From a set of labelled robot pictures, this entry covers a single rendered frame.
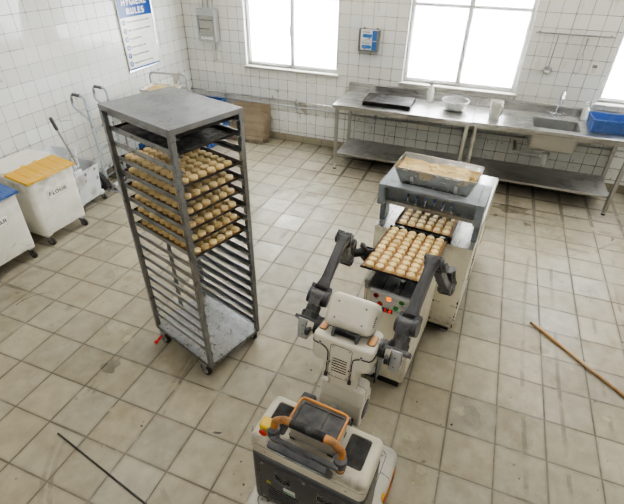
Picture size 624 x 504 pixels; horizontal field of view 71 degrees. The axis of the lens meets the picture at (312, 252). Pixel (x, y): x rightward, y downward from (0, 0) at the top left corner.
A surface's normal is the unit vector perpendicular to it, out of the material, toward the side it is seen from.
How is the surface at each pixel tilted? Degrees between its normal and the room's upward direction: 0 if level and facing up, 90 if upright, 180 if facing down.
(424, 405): 0
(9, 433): 0
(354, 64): 90
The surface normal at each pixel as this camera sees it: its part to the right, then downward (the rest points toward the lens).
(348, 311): -0.31, -0.18
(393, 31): -0.36, 0.54
